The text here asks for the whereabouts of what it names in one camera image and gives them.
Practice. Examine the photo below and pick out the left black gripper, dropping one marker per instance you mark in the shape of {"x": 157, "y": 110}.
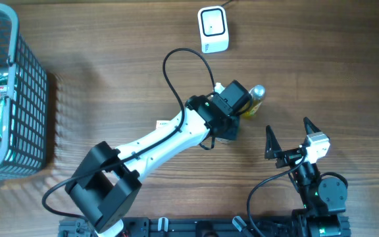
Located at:
{"x": 234, "y": 122}

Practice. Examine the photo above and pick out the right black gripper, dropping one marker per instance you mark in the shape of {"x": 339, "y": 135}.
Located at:
{"x": 272, "y": 145}

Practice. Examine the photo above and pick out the yellow Vim dish soap bottle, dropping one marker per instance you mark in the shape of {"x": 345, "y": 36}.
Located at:
{"x": 258, "y": 94}

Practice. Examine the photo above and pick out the green lid jar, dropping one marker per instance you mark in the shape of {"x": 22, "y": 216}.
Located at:
{"x": 224, "y": 141}

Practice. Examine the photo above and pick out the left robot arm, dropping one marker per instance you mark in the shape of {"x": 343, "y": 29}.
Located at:
{"x": 107, "y": 181}

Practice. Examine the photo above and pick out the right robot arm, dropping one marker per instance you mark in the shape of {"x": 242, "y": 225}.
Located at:
{"x": 323, "y": 194}

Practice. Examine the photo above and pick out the white barcode scanner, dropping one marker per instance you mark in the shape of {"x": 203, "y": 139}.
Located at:
{"x": 213, "y": 29}

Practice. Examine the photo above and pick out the grey plastic mesh basket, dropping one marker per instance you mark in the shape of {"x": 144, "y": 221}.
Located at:
{"x": 23, "y": 148}

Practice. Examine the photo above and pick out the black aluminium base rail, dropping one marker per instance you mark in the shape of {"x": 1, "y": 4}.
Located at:
{"x": 270, "y": 226}

